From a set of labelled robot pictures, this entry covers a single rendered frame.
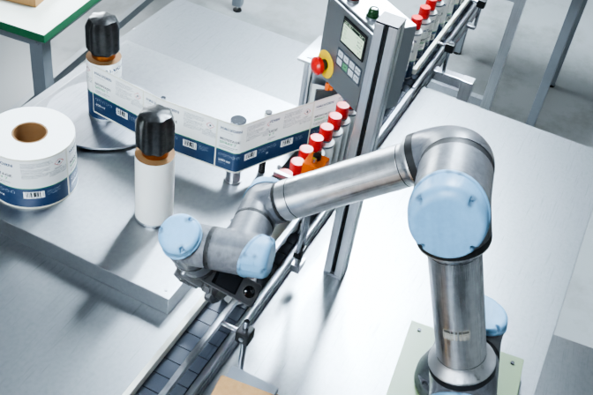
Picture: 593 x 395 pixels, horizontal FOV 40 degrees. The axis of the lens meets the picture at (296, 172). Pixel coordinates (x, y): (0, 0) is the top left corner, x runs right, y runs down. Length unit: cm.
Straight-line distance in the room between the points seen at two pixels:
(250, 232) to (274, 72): 121
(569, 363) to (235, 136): 91
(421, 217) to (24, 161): 100
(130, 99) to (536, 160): 116
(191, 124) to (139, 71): 47
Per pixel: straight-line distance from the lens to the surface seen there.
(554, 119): 425
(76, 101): 228
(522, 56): 469
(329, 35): 166
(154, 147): 177
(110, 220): 194
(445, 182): 118
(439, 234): 120
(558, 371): 191
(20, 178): 192
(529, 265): 211
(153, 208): 187
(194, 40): 268
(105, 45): 208
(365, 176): 136
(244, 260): 138
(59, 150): 191
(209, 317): 174
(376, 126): 163
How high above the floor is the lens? 222
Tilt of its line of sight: 40 degrees down
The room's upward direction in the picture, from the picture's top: 9 degrees clockwise
